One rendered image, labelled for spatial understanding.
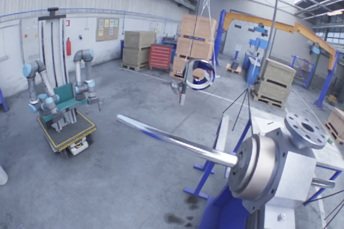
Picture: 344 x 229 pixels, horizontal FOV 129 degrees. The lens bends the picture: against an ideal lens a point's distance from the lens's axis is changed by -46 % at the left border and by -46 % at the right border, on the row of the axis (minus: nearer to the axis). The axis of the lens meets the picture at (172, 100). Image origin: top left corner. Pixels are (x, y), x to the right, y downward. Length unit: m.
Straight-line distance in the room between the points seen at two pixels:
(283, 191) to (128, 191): 1.58
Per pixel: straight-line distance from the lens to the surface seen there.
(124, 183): 1.94
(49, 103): 1.54
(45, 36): 1.94
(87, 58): 1.82
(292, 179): 0.76
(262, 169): 0.74
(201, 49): 4.72
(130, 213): 1.78
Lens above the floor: 1.68
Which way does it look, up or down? 28 degrees down
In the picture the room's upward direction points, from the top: 9 degrees clockwise
